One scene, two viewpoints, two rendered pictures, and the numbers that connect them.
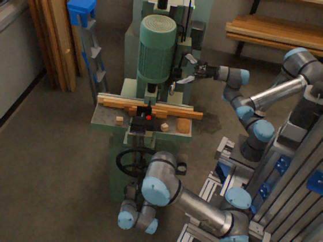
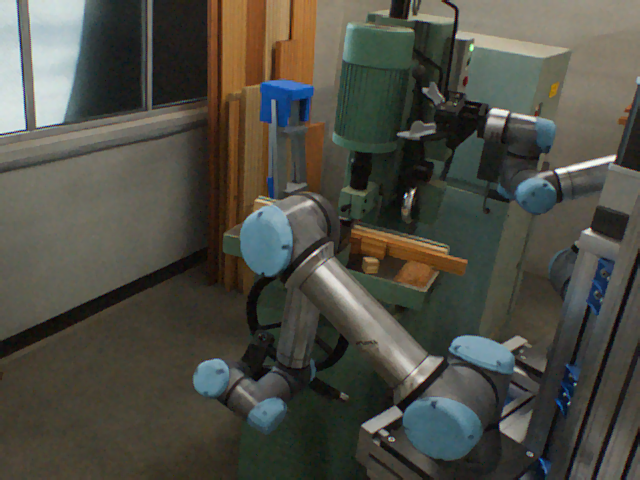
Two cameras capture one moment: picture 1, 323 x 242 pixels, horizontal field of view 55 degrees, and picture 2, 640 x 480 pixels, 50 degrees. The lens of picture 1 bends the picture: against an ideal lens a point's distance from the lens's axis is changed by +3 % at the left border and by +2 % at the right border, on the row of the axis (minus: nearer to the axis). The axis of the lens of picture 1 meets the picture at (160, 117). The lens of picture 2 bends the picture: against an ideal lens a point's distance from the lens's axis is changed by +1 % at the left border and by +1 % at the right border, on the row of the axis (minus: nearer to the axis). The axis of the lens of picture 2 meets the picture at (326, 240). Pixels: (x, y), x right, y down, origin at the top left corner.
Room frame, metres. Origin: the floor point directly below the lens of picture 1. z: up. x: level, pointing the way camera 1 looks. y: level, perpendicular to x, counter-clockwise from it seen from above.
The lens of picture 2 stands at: (-0.33, -0.52, 1.67)
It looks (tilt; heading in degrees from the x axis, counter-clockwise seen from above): 23 degrees down; 22
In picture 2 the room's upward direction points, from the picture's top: 7 degrees clockwise
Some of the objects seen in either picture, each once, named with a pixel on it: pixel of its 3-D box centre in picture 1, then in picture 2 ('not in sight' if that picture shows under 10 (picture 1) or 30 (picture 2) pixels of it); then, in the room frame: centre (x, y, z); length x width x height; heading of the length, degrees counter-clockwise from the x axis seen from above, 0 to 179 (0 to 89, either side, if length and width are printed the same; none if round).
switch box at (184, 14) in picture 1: (186, 15); (456, 65); (1.68, -0.05, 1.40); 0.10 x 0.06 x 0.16; 1
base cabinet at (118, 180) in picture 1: (145, 148); (341, 378); (1.47, 0.09, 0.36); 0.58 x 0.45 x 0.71; 1
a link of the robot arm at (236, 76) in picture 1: (236, 76); (528, 134); (1.26, -0.35, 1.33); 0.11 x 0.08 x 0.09; 91
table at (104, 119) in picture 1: (142, 125); (326, 263); (1.24, 0.10, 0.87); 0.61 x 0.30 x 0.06; 91
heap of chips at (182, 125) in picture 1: (183, 124); (415, 270); (1.27, -0.14, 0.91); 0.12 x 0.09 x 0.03; 1
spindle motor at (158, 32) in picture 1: (156, 50); (372, 88); (1.35, 0.08, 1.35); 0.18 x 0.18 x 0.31
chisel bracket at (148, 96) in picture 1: (151, 94); (359, 200); (1.37, 0.08, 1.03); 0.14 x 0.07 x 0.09; 1
